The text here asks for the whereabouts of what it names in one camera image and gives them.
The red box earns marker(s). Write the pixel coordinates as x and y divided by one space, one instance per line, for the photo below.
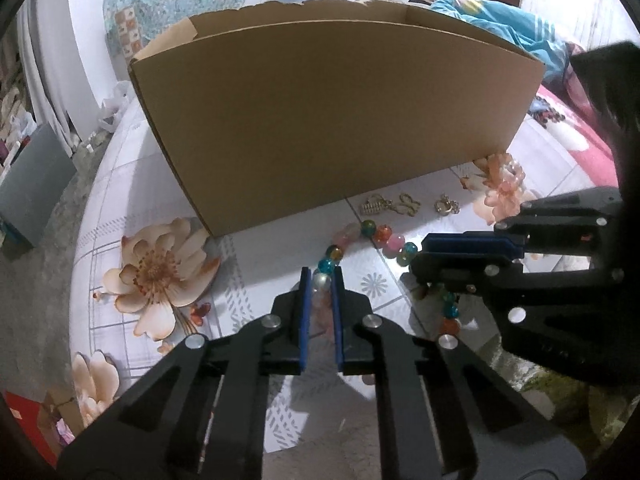
25 420

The brown cardboard box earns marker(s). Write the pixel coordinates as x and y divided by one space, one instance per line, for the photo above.
325 120

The gold round charm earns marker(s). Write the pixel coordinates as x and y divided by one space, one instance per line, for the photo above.
445 206

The blue striped blanket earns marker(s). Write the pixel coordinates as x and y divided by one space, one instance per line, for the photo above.
510 25

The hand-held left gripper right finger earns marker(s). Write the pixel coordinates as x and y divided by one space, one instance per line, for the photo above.
340 320

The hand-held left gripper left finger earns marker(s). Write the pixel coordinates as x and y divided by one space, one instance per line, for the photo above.
303 320

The grey box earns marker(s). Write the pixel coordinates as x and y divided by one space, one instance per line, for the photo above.
35 185

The gold butterfly charm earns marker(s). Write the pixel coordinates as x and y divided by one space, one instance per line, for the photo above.
409 205

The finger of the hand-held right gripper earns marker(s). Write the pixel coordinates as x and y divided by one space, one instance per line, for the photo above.
450 270
470 244

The white curtain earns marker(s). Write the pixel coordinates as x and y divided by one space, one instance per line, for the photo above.
50 75

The pink floral blanket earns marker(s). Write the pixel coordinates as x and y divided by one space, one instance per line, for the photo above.
580 145

